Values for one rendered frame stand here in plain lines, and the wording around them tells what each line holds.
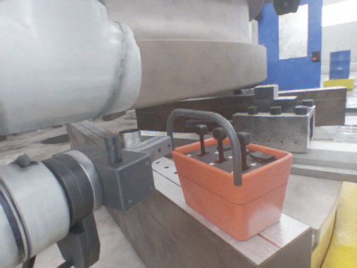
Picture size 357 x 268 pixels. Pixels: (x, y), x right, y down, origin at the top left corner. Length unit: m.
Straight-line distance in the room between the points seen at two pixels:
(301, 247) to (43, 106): 0.42
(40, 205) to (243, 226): 0.29
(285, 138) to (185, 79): 0.72
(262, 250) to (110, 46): 0.35
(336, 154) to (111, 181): 1.45
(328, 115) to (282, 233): 2.40
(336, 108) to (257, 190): 2.46
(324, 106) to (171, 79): 1.99
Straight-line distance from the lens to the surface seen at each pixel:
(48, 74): 0.19
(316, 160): 1.61
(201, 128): 0.46
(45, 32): 0.20
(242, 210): 0.38
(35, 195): 0.23
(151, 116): 2.79
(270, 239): 0.44
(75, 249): 0.30
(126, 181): 0.25
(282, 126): 1.49
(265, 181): 0.39
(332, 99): 2.78
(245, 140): 0.38
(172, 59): 1.07
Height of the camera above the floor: 0.96
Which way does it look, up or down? 14 degrees down
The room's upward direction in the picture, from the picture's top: 6 degrees counter-clockwise
